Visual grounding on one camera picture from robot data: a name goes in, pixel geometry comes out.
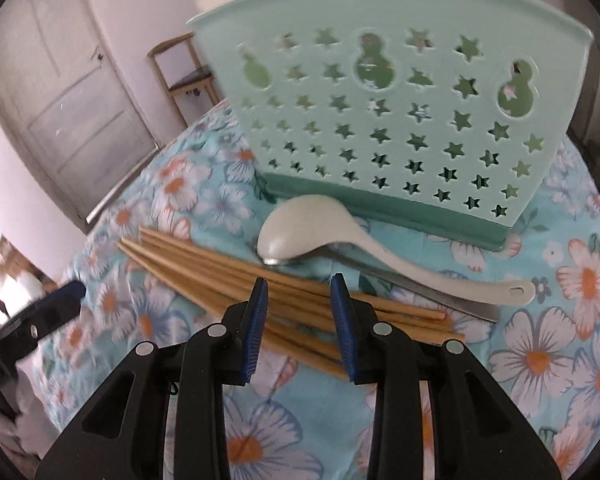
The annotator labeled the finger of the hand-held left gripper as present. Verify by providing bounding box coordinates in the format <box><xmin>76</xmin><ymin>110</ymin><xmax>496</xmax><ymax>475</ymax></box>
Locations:
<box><xmin>44</xmin><ymin>280</ymin><xmax>87</xmax><ymax>313</ymax></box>
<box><xmin>0</xmin><ymin>297</ymin><xmax>83</xmax><ymax>358</ymax></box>

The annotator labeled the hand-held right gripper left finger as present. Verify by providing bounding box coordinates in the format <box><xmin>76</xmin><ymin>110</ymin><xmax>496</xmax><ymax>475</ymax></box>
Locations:
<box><xmin>34</xmin><ymin>277</ymin><xmax>270</xmax><ymax>480</ymax></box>

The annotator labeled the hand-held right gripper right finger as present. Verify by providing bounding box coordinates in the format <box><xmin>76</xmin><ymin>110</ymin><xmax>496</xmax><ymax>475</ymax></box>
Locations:
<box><xmin>330</xmin><ymin>273</ymin><xmax>563</xmax><ymax>480</ymax></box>

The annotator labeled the set of wooden chopsticks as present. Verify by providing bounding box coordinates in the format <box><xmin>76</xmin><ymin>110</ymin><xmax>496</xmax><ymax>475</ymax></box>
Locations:
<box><xmin>116</xmin><ymin>226</ymin><xmax>467</xmax><ymax>381</ymax></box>

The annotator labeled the metal spoon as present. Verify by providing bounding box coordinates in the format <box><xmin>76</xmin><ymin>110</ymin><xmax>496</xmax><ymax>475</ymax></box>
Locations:
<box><xmin>260</xmin><ymin>245</ymin><xmax>501</xmax><ymax>323</ymax></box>

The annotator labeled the white rice ladle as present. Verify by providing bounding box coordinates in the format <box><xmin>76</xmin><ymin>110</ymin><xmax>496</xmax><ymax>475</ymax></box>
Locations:
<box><xmin>256</xmin><ymin>195</ymin><xmax>537</xmax><ymax>307</ymax></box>

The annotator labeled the mint green utensil holder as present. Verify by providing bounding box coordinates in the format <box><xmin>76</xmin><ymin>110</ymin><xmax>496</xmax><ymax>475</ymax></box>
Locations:
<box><xmin>186</xmin><ymin>0</ymin><xmax>595</xmax><ymax>253</ymax></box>

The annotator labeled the cardboard box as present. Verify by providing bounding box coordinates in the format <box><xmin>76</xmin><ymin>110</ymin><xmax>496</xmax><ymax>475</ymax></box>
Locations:
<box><xmin>0</xmin><ymin>232</ymin><xmax>36</xmax><ymax>281</ymax></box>

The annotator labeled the floral turquoise blanket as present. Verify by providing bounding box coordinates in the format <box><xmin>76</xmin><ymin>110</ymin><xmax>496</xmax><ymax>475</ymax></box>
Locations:
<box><xmin>27</xmin><ymin>97</ymin><xmax>600</xmax><ymax>480</ymax></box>

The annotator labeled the grey panelled door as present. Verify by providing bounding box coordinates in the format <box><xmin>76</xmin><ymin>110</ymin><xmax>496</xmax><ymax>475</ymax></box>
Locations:
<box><xmin>0</xmin><ymin>0</ymin><xmax>158</xmax><ymax>233</ymax></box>

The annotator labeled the wooden chair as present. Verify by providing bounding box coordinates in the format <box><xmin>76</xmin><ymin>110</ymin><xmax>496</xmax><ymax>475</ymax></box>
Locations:
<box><xmin>147</xmin><ymin>32</ymin><xmax>218</xmax><ymax>128</ymax></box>

